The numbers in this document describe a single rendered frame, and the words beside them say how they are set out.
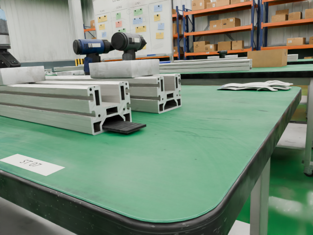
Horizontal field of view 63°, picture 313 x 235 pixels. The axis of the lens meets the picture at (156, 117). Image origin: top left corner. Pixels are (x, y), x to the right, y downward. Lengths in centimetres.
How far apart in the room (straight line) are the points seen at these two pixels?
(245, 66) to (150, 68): 149
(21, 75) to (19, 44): 1326
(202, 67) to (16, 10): 1262
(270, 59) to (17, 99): 217
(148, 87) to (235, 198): 38
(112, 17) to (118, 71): 383
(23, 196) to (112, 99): 25
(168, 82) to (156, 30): 329
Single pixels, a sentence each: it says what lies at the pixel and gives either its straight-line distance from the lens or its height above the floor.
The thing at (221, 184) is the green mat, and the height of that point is 78.
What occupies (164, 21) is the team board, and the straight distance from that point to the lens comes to 386.
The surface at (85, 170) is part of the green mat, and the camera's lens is 32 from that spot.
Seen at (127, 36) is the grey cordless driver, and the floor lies 98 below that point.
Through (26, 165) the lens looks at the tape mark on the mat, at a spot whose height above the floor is 78.
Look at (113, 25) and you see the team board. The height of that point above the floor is 148.
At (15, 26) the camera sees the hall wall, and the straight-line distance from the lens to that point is 1405.
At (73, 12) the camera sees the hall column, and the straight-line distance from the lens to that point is 965.
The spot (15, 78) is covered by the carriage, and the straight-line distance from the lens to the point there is 73.
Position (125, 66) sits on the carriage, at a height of 89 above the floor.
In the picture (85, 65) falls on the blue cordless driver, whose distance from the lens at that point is 106.
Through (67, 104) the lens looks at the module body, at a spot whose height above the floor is 83.
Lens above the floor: 90
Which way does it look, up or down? 13 degrees down
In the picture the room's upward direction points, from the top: 3 degrees counter-clockwise
